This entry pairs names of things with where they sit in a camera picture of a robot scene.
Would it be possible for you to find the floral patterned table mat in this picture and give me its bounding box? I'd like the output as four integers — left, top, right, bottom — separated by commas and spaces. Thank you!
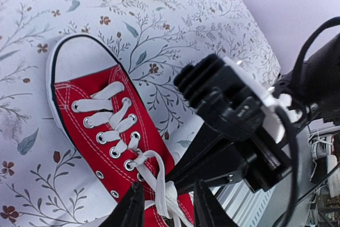
1, 0, 280, 226

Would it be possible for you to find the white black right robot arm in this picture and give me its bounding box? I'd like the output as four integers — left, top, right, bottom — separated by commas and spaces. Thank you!
166, 36, 339, 194

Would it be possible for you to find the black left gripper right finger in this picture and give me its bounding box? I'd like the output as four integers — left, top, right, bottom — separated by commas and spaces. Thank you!
193, 180, 238, 227

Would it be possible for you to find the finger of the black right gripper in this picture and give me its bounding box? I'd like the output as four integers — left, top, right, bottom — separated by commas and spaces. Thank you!
166, 119, 244, 195

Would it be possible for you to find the aluminium front rail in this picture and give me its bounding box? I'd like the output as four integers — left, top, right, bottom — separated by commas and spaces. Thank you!
211, 124, 339, 226

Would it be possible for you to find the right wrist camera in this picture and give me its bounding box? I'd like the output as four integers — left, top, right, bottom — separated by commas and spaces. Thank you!
173, 54, 302, 143

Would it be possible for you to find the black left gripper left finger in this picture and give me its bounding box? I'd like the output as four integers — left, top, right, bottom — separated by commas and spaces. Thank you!
99, 182, 145, 227

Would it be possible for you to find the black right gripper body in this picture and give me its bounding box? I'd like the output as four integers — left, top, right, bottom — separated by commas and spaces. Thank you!
233, 131, 292, 192

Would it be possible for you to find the red canvas sneaker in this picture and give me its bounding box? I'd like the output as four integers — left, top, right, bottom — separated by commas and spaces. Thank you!
46, 34, 194, 226

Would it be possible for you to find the white shoelace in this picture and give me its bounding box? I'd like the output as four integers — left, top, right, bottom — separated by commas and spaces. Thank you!
64, 81, 193, 226

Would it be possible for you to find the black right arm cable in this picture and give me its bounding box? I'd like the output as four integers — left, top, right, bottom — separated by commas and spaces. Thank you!
270, 16, 340, 227

